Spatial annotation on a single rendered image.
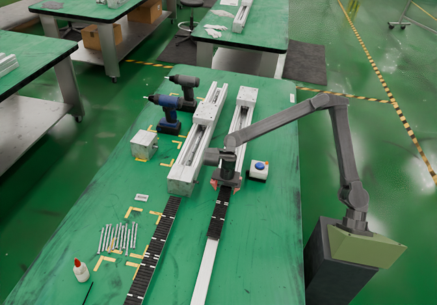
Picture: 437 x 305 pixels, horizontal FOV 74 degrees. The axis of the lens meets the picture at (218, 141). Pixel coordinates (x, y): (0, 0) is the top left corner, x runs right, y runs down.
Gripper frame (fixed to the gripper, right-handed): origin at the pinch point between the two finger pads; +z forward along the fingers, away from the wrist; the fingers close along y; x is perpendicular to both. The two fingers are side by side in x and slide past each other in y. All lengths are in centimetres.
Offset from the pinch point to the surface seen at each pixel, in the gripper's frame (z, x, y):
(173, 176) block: -5.1, 3.0, 21.4
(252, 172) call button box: -0.8, -12.8, -10.3
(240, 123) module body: -1.3, -48.3, 0.7
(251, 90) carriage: -8, -74, -1
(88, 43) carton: 53, -232, 211
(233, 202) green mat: 4.5, 1.9, -4.6
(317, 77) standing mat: 81, -305, -80
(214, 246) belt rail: 1.5, 25.6, -1.1
